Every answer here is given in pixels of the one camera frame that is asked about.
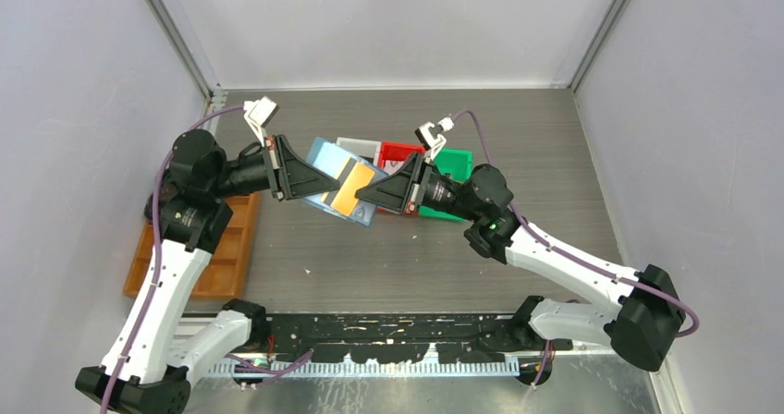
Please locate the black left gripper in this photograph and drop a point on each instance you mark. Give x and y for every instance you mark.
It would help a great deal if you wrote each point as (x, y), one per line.
(294, 178)

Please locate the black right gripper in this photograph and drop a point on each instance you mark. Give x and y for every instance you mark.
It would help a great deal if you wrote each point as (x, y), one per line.
(401, 190)

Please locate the blue leather card holder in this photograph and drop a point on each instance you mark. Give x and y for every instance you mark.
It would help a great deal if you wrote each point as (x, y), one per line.
(328, 157)

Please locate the orange gold credit card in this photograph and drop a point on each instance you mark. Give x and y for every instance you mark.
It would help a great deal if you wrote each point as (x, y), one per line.
(352, 175)

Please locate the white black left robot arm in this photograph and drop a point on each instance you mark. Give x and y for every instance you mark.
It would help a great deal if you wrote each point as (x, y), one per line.
(143, 372)

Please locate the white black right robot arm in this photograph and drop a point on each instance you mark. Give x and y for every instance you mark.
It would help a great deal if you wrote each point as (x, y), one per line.
(637, 313)

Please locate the cards in red bin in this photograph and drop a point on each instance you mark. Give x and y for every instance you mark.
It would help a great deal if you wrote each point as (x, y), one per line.
(392, 166)

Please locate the red plastic bin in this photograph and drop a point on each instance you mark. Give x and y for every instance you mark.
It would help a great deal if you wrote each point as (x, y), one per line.
(397, 151)

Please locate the white plastic bin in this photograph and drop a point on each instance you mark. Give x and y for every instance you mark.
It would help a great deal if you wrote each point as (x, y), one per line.
(366, 149)

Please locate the green plastic bin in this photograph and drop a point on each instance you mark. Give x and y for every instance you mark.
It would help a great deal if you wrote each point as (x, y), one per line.
(458, 164)

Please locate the orange compartment tray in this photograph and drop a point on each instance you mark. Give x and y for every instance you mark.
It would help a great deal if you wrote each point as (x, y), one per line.
(225, 276)

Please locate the black round object behind tray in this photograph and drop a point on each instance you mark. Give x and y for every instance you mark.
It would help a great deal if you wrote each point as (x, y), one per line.
(167, 191)

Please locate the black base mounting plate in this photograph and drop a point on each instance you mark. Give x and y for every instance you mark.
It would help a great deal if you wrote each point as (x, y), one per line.
(390, 338)

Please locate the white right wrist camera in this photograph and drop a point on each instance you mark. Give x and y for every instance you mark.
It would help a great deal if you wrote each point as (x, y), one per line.
(432, 137)

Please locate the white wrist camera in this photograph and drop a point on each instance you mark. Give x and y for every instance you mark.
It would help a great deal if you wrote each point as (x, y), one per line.
(257, 115)
(432, 137)

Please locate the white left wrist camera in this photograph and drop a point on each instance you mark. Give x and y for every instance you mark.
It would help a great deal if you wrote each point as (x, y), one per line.
(257, 115)

